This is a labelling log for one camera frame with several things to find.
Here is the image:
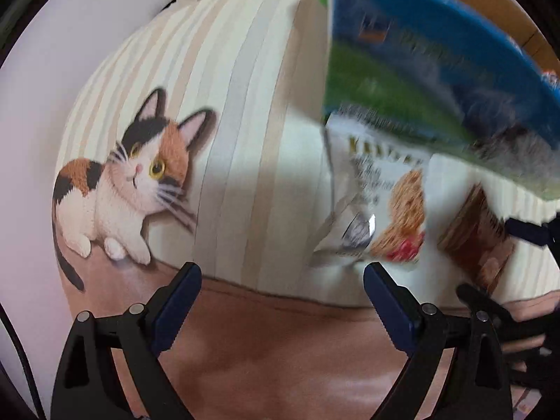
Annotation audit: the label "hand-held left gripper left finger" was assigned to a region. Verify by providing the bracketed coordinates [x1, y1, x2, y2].
[50, 261, 203, 420]

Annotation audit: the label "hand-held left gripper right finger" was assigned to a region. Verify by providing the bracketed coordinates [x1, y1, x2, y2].
[363, 261, 513, 420]

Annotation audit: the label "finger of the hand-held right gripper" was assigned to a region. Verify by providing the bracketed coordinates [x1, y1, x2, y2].
[456, 283, 560, 399]
[503, 215, 560, 248]

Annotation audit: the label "small brown snack packet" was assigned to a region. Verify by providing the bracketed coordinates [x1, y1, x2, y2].
[437, 184, 517, 296]

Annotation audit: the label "person's right hand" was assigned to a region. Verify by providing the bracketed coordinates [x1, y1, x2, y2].
[499, 293, 560, 362]

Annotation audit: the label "white cookie packet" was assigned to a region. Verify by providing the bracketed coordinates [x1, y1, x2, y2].
[308, 111, 434, 268]

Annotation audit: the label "large blue green bag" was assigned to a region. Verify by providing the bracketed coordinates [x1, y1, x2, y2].
[303, 0, 560, 202]

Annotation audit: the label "cat printed striped blanket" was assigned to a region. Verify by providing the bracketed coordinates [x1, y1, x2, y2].
[51, 0, 560, 420]

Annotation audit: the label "black cable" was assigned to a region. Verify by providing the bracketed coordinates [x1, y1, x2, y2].
[0, 306, 47, 420]

